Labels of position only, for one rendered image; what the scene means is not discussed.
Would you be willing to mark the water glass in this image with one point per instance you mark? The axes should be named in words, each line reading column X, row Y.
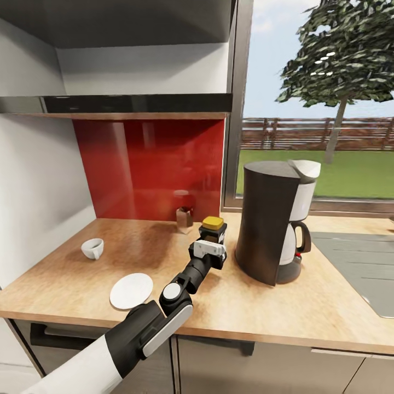
column 184, row 219

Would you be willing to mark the coffee cup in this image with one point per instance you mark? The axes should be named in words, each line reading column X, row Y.
column 93, row 248

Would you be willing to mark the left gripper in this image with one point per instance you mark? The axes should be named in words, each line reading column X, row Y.
column 206, row 263

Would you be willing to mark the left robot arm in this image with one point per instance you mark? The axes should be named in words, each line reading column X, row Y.
column 100, row 367

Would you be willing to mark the coffee maker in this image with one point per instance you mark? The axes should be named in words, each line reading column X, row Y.
column 274, row 204

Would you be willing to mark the paper coffee filter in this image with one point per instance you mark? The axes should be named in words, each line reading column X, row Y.
column 307, row 170

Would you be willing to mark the bottle of coffee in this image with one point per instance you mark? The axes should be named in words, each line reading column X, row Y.
column 213, row 229

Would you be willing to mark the saucer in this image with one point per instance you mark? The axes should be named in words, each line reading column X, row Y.
column 131, row 291

